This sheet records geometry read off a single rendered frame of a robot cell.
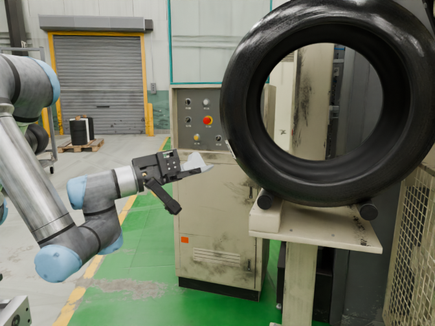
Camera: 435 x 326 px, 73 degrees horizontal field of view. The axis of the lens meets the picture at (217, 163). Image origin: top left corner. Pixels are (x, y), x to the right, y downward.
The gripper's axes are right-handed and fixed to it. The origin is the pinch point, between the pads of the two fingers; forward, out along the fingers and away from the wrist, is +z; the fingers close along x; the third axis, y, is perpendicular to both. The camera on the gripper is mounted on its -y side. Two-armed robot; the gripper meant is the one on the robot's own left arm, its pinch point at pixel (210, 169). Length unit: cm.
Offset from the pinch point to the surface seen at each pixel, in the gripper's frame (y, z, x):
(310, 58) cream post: 31, 52, 7
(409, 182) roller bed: -21, 68, -5
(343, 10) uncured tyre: 27, 32, -28
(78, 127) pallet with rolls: 180, -45, 615
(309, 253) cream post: -44, 45, 31
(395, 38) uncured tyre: 17, 39, -33
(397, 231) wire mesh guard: -41, 71, 8
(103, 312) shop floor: -61, -43, 114
